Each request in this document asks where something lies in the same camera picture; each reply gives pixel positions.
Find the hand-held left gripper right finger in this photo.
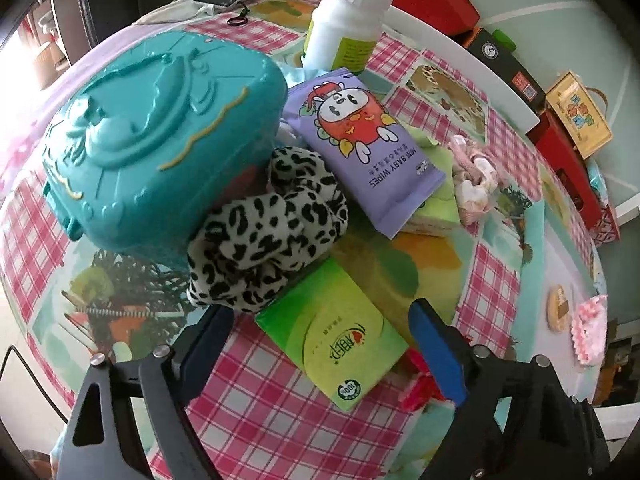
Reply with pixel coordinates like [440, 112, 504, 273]
[407, 298, 612, 480]

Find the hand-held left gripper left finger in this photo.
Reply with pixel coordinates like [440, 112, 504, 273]
[55, 305, 236, 480]

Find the green tissue packet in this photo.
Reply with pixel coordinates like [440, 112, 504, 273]
[254, 256, 411, 414]

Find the light green cloth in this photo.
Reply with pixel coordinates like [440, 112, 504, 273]
[399, 127, 462, 237]

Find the purple baby wipes packet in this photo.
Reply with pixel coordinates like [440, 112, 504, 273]
[283, 67, 446, 240]

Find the teal plastic case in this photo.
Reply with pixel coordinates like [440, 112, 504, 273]
[42, 30, 289, 271]

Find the red pink hair accessory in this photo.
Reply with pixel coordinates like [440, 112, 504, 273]
[399, 349, 447, 412]

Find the leopard print scrunchie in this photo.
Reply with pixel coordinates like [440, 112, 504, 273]
[186, 147, 350, 314]

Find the pink frilly scrunchie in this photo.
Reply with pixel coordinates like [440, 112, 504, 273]
[569, 294, 609, 367]

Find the pink small toy bundle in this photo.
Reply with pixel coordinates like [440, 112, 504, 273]
[448, 135, 501, 224]

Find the red patterned box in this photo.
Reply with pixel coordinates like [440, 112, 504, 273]
[590, 204, 621, 244]

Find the light blue packet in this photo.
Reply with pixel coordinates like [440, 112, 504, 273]
[587, 160, 609, 207]

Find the yellow wooden box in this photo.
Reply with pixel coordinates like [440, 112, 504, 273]
[544, 71, 614, 159]

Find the white board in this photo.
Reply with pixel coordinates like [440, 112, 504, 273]
[384, 7, 541, 134]

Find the black box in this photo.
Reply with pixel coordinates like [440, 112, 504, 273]
[466, 27, 546, 112]

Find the white plastic bottle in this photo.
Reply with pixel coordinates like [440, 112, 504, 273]
[301, 0, 396, 74]

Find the black floor cable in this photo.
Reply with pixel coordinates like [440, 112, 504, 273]
[0, 345, 67, 422]

